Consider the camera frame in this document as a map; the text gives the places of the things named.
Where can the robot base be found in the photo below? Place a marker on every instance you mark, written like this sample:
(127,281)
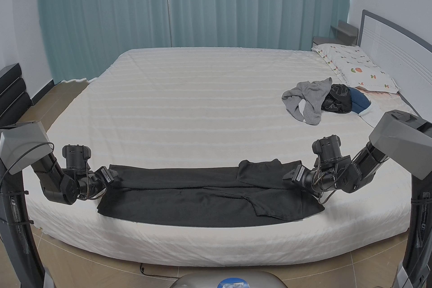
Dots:
(202,281)

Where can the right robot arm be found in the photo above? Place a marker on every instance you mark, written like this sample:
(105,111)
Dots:
(398,134)

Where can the grey bedside table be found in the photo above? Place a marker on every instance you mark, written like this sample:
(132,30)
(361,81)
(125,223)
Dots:
(344,30)

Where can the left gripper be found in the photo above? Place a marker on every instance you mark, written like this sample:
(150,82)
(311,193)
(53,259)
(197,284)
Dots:
(106,177)

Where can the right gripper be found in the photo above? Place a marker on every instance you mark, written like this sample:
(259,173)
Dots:
(300,177)

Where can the black T-shirt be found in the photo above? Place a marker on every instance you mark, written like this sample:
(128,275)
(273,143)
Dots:
(202,199)

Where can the pile of clothes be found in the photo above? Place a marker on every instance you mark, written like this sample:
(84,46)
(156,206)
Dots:
(308,97)

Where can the white printed pillow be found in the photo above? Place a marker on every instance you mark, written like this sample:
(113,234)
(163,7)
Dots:
(357,67)

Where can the bed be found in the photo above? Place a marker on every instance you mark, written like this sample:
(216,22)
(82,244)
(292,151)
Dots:
(202,94)

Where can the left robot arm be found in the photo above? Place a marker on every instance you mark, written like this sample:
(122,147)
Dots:
(27,145)

